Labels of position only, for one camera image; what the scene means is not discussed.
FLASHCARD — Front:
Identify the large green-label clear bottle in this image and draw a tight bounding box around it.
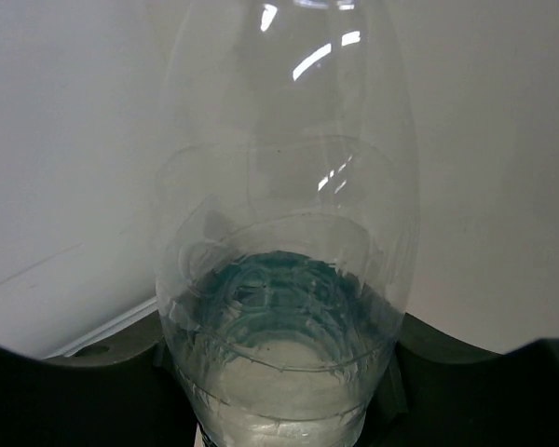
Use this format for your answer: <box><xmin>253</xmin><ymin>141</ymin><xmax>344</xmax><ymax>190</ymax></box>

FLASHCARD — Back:
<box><xmin>152</xmin><ymin>1</ymin><xmax>419</xmax><ymax>446</ymax></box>

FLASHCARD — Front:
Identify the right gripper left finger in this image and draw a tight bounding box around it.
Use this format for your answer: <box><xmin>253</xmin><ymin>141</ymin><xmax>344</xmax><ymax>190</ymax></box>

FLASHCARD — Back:
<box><xmin>0</xmin><ymin>313</ymin><xmax>198</xmax><ymax>446</ymax></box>

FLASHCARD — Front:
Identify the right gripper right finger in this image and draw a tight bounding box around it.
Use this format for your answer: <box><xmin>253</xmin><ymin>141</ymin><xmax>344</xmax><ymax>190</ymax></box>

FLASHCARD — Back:
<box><xmin>358</xmin><ymin>315</ymin><xmax>559</xmax><ymax>446</ymax></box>

